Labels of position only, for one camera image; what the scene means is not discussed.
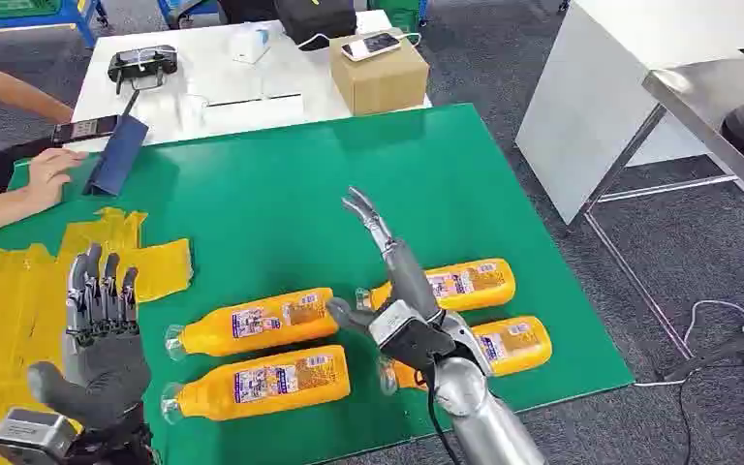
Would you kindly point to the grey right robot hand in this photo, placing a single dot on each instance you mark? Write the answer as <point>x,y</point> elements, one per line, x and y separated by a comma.
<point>407,279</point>

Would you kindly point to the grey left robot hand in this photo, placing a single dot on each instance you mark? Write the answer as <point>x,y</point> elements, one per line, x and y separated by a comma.
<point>105,378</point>

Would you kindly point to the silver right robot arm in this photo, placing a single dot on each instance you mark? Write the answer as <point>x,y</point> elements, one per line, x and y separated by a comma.
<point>481,411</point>

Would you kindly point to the orange drink bottle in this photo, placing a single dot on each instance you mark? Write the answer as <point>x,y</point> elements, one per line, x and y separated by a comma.
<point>263,323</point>
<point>474,282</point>
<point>269,384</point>
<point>513,343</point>

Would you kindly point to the yellow sheet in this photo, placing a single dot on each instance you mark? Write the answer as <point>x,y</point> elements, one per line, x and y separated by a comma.
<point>6,321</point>

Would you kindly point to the green mat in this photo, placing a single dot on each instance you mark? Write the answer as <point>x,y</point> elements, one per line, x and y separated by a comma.
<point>295,212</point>

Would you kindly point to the cardboard box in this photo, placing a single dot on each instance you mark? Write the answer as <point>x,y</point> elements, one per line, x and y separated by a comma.
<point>381,80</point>

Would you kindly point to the person's right hand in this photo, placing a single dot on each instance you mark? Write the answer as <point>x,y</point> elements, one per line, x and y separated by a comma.
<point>54,176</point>

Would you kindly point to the smartphone with pale case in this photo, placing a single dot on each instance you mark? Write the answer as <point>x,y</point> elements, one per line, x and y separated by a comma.
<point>371,46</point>

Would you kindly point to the black phone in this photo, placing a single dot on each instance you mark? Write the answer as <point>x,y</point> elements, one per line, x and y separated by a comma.
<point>84,129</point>

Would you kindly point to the white desk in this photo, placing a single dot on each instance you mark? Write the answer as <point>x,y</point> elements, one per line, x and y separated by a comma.
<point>590,96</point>

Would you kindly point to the green crate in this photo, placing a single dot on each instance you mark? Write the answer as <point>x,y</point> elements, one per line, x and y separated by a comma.
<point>401,11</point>
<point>16,6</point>

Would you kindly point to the white table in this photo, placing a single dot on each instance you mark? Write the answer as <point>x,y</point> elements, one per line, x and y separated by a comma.
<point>218,80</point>

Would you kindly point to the black bag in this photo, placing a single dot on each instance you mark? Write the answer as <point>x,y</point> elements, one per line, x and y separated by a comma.
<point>314,19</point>

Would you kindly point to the black headset device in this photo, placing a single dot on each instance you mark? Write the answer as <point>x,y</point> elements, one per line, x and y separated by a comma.
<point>143,63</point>

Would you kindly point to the steel bench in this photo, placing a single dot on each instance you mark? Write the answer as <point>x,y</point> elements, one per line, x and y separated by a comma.
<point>706,96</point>

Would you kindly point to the blue table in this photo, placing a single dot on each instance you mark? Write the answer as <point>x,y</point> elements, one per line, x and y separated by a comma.
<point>25,22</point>

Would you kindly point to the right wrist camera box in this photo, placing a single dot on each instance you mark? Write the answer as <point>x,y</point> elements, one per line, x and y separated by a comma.
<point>410,337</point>

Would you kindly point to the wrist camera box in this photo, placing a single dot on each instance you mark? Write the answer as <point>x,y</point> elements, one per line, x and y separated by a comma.
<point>32,436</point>
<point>410,337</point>

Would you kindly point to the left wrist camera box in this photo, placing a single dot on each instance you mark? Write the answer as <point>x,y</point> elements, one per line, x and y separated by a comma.
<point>32,436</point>

